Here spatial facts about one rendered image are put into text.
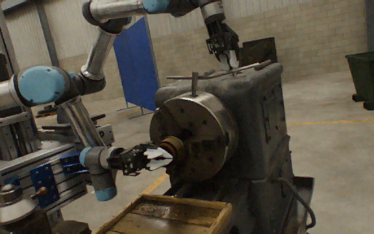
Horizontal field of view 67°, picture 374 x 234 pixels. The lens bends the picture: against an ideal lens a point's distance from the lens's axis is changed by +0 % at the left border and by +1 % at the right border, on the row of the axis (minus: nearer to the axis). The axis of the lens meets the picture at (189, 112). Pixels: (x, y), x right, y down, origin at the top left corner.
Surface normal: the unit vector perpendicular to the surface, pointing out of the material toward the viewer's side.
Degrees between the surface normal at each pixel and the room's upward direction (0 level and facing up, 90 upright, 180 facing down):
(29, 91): 89
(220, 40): 90
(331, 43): 90
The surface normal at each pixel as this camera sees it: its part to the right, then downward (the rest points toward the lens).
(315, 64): -0.45, 0.25
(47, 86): 0.29, 0.13
